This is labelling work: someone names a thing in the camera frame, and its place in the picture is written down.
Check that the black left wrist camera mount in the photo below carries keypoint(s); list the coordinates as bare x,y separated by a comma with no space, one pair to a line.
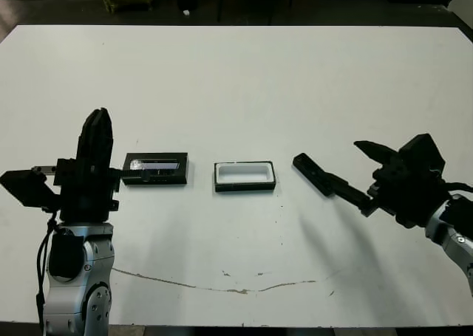
22,188

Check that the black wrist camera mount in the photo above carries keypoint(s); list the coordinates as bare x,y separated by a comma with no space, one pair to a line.
22,188
425,151

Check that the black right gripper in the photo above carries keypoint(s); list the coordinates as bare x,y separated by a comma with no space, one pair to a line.
410,195

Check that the black slim camera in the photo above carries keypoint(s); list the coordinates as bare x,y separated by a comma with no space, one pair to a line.
310,170

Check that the black printed box lid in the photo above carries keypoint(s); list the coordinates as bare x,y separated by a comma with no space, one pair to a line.
166,164

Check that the black box with white insert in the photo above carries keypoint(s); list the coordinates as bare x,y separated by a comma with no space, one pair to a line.
244,173

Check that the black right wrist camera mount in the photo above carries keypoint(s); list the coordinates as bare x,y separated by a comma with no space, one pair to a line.
425,151

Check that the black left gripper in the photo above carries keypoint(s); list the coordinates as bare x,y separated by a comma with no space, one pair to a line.
85,192

